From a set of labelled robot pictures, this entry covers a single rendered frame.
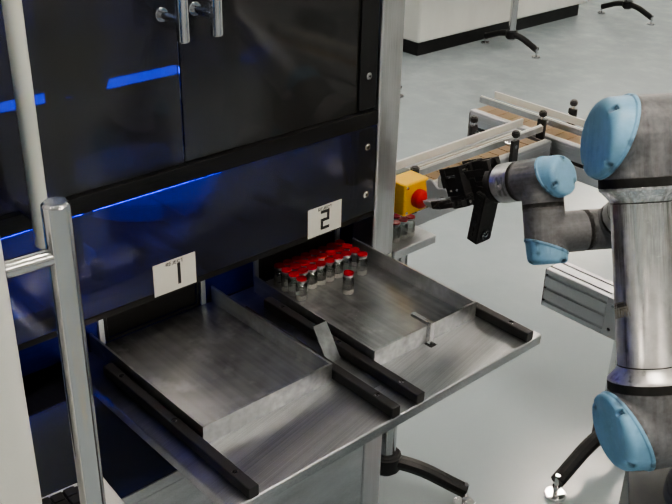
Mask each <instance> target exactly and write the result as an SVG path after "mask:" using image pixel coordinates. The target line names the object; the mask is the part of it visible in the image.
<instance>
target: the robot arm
mask: <svg viewBox="0 0 672 504"><path fill-rule="evenodd" d="M580 156H581V162H582V164H583V165H584V166H583V169H584V171H585V173H586V174H587V175H588V176H589V177H590V178H593V179H595V180H598V192H600V193H601V194H602V195H603V196H604V197H605V198H606V199H607V200H608V202H607V203H606V204H605V205H604V206H603V207H602V208H598V209H584V210H572V211H565V206H564V197H565V196H567V195H569V194H570V193H572V191H573V190H574V188H575V182H576V180H577V176H576V171H575V168H574V165H573V164H572V162H571V161H570V160H569V159H568V158H566V157H565V156H562V155H552V156H540V157H538V158H532V159H526V160H520V161H513V162H507V163H501V162H500V158H499V156H495V157H490V158H484V159H482V158H478V159H472V160H466V161H462V164H463V165H460V166H455V167H447V168H445V169H440V170H439V171H440V175H439V177H438V186H437V185H436V184H435V182H434V181H433V180H432V179H428V180H427V182H426V187H427V199H426V200H423V202H424V204H425V205H426V206H428V207H430V208H432V209H447V208H453V209H457V208H463V207H467V206H471V205H474V206H473V211H472V216H471V221H470V226H469V231H468V235H467V239H468V240H470V241H471V242H473V243H474V244H476V245H477V244H479V243H481V242H484V241H486V240H488V239H490V236H491V232H492V228H493V223H494V219H495V214H496V210H497V205H498V203H512V202H520V201H522V214H523V227H524V243H525V248H526V256H527V261H528V262H529V263H530V264H532V265H547V264H559V263H566V262H567V261H568V255H569V252H578V251H586V250H600V249H612V266H613V288H614V312H615V333H616V355H617V365H616V367H615V368H614V369H613V370H612V371H611V372H610V373H609V374H608V375H607V391H603V392H601V393H600V394H598V395H597V396H596V397H595V399H594V403H593V407H592V416H593V423H594V428H595V431H596V435H597V438H598V440H599V443H600V445H601V447H602V449H603V451H604V453H605V454H606V456H607V457H608V458H609V460H610V461H611V462H612V463H613V464H614V465H615V466H617V467H618V468H620V469H622V470H624V471H642V470H645V471H653V470H655V469H661V468H669V467H672V93H658V94H634V93H628V94H625V95H622V96H611V97H606V98H603V99H602V100H600V101H599V102H597V103H596V104H595V105H594V106H593V108H592V109H591V110H590V112H589V114H588V117H587V118H586V120H585V123H584V126H583V130H582V135H581V143H580ZM467 162H468V163H467ZM449 177H450V178H449Z"/></svg>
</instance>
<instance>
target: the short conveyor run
mask: <svg viewBox="0 0 672 504"><path fill-rule="evenodd" d="M523 120H524V119H523V118H520V119H517V120H515V121H512V122H509V123H506V124H503V125H500V126H497V127H494V128H491V129H488V130H485V131H482V132H480V131H477V129H478V125H477V124H475V123H477V122H478V117H477V116H475V115H473V116H471V117H470V122H471V123H472V125H470V126H469V135H468V137H465V138H462V139H459V140H456V141H453V142H450V143H447V144H444V145H441V146H439V147H436V148H433V149H430V150H427V151H424V152H421V153H418V154H415V155H412V156H409V157H406V158H403V159H401V160H398V161H397V166H396V170H398V169H401V168H404V167H405V168H408V169H410V170H412V171H414V172H417V173H419V174H421V175H424V176H426V177H428V179H432V180H433V181H434V182H435V184H436V185H437V186H438V177H439V175H440V171H439V170H440V169H445V168H447V167H455V166H460V165H463V164H462V161H466V160H472V159H478V158H482V159H484V158H490V157H495V156H499V158H500V162H501V163H507V162H513V161H520V160H526V159H532V158H538V157H540V156H550V155H551V148H552V143H551V142H552V141H551V140H549V139H548V140H547V139H543V140H541V139H538V138H535V137H532V136H533V135H535V134H538V133H541V132H543V126H542V125H541V124H540V125H537V126H535V127H532V128H529V129H526V130H523V131H521V130H518V129H517V128H518V127H521V126H523ZM457 209H459V208H457ZM457 209H453V208H447V209H432V208H430V207H428V206H426V208H424V209H422V210H419V211H417V212H414V213H412V214H413V215H415V220H414V221H415V225H416V226H418V225H420V224H423V223H425V222H427V221H430V220H432V219H435V218H437V217H440V216H442V215H445V214H447V213H450V212H452V211H455V210H457Z"/></svg>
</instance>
